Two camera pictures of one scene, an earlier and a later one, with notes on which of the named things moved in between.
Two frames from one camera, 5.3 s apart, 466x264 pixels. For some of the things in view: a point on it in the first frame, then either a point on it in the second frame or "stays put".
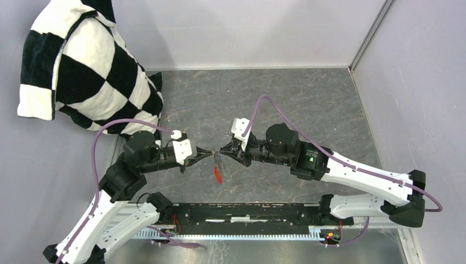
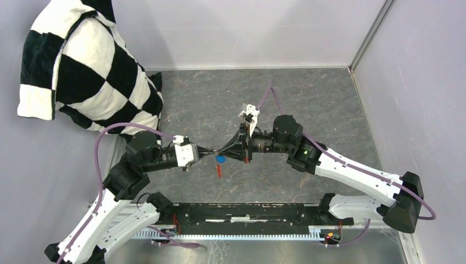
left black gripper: [195, 158] stays put
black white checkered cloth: [74, 60] stays put
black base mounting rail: [206, 219] stays put
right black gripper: [232, 146] to [237, 153]
